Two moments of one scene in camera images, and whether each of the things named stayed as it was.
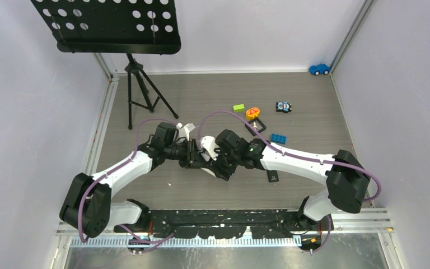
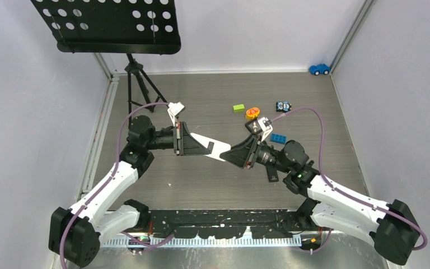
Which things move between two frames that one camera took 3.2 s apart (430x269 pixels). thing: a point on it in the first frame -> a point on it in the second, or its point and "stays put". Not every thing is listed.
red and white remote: (209, 171) -> (218, 148)
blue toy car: (319, 69) stays put
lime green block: (238, 108) stays put
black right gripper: (216, 166) -> (244, 154)
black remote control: (272, 175) stays put
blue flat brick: (278, 138) stays put
